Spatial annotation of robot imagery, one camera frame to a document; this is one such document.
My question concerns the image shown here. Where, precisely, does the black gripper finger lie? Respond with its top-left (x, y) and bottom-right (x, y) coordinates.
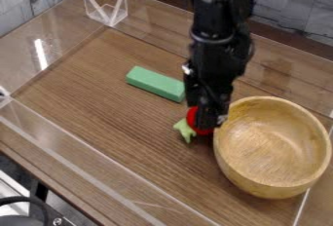
top-left (196, 94), bottom-right (230, 130)
top-left (182, 63), bottom-right (202, 107)

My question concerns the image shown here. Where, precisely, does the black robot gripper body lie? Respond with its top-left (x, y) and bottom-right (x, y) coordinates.
top-left (186, 32), bottom-right (254, 98)

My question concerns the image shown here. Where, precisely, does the red plush strawberry fruit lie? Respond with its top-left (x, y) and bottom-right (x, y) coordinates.
top-left (173, 106), bottom-right (214, 143)

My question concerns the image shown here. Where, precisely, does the light wooden bowl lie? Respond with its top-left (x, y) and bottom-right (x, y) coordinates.
top-left (214, 96), bottom-right (332, 200)

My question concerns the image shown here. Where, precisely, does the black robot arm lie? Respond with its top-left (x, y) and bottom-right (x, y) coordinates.
top-left (182, 0), bottom-right (254, 131)

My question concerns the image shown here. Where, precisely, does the green rectangular foam block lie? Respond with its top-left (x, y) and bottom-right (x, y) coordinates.
top-left (126, 66), bottom-right (185, 102)

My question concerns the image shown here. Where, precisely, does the clear acrylic enclosure wall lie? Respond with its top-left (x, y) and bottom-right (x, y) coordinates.
top-left (0, 0), bottom-right (333, 226)

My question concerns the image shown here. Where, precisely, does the clear acrylic corner bracket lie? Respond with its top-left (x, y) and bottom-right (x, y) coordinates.
top-left (83, 0), bottom-right (127, 27)

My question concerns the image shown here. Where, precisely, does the black cable bottom left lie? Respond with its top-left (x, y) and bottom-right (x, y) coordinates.
top-left (0, 196), bottom-right (47, 226)

